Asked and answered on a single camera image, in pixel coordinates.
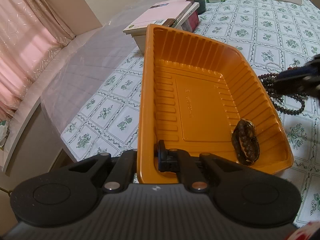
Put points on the pink curtain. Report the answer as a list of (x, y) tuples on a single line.
[(32, 34)]

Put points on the stack of books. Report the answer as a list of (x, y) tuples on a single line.
[(171, 13)]

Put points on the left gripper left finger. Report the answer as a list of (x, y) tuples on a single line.
[(122, 173)]

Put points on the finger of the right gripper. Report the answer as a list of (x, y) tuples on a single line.
[(301, 80)]

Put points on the plastic bags on floor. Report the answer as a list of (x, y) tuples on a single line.
[(4, 132)]

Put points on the orange plastic tray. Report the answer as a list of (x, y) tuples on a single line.
[(194, 92)]

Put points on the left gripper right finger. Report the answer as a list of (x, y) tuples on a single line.
[(183, 165)]

